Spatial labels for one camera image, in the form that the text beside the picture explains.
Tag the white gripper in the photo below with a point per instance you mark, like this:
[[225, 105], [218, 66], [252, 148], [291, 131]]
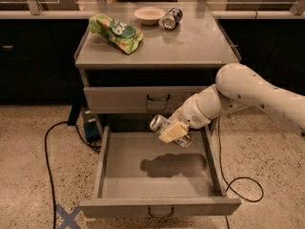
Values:
[[193, 114]]

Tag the silver redbull can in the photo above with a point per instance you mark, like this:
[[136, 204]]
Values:
[[183, 142]]

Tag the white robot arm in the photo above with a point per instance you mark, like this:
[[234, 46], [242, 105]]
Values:
[[236, 87]]

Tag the open grey middle drawer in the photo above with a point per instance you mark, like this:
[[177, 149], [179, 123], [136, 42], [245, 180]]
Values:
[[135, 170]]

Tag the grey drawer cabinet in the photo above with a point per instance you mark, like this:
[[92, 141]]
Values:
[[189, 55]]

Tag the closed grey top drawer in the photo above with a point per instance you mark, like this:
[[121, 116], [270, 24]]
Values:
[[133, 100]]

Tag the blue power box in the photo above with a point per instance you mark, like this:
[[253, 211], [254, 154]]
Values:
[[90, 125]]

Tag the green chips bag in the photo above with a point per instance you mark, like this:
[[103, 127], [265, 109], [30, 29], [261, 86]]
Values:
[[125, 36]]

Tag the beige bowl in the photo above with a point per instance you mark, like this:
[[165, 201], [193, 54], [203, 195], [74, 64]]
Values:
[[149, 16]]

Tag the blue tape cross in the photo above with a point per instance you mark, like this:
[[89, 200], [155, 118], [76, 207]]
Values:
[[68, 218]]

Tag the dark background counter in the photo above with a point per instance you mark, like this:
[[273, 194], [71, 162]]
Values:
[[37, 66]]

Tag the black top drawer handle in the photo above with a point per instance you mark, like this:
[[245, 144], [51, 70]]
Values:
[[152, 98]]

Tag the black drawer handle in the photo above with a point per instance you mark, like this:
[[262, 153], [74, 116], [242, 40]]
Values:
[[152, 98], [160, 211]]

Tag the black middle drawer handle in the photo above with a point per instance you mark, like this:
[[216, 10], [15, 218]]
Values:
[[160, 211]]

